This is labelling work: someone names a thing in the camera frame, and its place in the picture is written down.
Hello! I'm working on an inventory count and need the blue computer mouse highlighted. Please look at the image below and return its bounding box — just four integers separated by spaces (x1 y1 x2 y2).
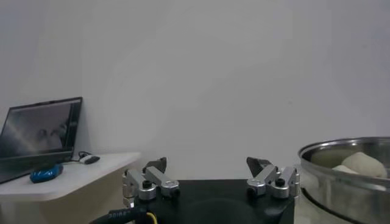
29 163 64 184

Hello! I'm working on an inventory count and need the white side table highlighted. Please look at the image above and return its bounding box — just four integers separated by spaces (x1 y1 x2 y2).
0 152 141 224

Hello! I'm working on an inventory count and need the black laptop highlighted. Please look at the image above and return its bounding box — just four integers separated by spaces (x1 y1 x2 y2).
0 96 83 185

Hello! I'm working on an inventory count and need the white computer mouse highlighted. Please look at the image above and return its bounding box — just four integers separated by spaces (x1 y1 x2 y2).
79 154 101 165

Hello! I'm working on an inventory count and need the white steamed baozi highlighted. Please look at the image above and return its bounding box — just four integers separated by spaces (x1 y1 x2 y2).
331 164 360 175
341 152 388 179

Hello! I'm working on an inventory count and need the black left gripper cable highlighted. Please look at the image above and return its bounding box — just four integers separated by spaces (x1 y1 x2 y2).
90 206 159 224

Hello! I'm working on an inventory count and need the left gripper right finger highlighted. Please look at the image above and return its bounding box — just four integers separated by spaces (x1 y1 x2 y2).
246 156 301 199

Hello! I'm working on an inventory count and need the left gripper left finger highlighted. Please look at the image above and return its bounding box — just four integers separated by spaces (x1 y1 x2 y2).
122 156 181 208

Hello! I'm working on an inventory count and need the steel perforated steamer basket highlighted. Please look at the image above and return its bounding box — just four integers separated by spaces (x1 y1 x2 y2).
297 136 390 224

